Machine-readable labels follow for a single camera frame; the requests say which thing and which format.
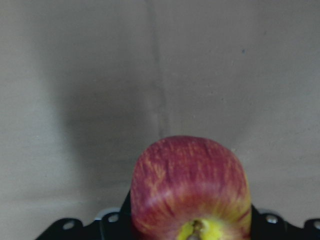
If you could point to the red yellow apple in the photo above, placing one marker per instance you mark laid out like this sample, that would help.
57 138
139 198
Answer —
187 187

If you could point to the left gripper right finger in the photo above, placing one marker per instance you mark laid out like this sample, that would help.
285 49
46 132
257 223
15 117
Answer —
268 225

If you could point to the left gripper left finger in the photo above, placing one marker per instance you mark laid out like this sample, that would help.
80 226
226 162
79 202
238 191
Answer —
110 224

